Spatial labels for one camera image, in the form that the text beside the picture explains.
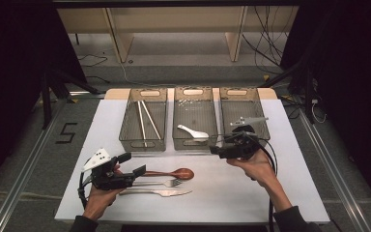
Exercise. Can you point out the white table sheet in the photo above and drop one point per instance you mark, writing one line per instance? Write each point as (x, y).
(225, 196)

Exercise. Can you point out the smoky clear plastic bin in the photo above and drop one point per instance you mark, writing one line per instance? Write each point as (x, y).
(196, 112)
(241, 108)
(128, 125)

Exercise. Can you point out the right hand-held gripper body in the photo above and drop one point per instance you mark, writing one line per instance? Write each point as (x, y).
(241, 145)

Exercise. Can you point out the silver fork lower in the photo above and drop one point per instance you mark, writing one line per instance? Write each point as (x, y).
(170, 193)

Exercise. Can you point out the black metal stand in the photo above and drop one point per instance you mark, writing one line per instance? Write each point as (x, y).
(307, 93)
(46, 100)

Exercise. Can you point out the black curtain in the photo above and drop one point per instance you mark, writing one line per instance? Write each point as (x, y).
(13, 64)
(351, 80)

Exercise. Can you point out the light wooden desk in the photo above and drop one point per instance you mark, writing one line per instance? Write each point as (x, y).
(174, 19)

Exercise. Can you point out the white ceramic spoon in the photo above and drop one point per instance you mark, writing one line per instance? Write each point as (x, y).
(198, 134)

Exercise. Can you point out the person's left hand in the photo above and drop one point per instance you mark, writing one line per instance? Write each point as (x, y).
(99, 203)

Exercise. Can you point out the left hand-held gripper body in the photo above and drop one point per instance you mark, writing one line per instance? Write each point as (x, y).
(109, 179)

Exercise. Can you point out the brown wooden spoon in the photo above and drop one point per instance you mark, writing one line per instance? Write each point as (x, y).
(182, 174)

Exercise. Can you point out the yellow tape piece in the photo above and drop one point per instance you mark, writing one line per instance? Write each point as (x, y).
(266, 78)

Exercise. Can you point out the steel fork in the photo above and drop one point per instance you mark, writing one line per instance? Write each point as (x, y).
(170, 183)

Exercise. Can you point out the aluminium floor rail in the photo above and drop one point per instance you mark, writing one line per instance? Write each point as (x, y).
(338, 180)
(19, 187)

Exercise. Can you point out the person's right hand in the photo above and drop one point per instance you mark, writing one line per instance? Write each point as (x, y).
(259, 167)

